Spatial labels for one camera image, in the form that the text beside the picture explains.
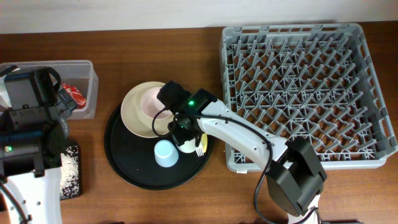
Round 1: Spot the white plastic cup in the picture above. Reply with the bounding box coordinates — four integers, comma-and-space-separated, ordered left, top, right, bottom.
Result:
178, 138, 197, 154

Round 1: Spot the light blue plastic cup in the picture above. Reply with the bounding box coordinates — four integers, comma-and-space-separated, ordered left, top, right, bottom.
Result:
154, 140, 179, 168

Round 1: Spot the pink bowl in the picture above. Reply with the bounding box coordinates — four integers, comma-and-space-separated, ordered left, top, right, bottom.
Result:
141, 86, 165, 118

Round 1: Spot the red candy wrapper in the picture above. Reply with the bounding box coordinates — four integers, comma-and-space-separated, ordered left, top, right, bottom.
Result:
62, 83, 86, 109

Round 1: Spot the pile of rice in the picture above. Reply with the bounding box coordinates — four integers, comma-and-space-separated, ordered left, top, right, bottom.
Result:
60, 154, 80, 200

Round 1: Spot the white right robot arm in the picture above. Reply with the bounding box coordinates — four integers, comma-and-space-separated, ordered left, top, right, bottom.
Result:
157, 81, 327, 223

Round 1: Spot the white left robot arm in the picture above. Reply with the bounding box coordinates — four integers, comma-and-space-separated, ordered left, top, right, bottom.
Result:
1, 65, 78, 223

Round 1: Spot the clear plastic waste bin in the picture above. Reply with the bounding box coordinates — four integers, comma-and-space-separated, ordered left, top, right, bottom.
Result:
1, 60, 99, 120

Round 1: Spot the grey dishwasher rack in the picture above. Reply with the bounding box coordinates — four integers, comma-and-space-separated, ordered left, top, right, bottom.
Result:
220, 23, 397, 170

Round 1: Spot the yellow plastic fork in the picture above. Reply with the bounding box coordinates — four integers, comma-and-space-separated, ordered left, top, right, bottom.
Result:
201, 134, 208, 154

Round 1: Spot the white plastic fork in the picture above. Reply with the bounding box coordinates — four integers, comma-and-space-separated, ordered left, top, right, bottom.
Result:
195, 146, 204, 157

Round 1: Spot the beige round plate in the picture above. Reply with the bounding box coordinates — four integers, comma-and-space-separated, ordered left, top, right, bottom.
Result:
121, 82, 165, 138

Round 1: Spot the black round tray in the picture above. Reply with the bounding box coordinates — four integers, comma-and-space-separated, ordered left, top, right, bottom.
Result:
104, 103, 214, 190

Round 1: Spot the black rectangular food tray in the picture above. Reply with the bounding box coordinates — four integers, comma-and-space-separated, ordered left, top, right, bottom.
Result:
60, 139, 83, 200

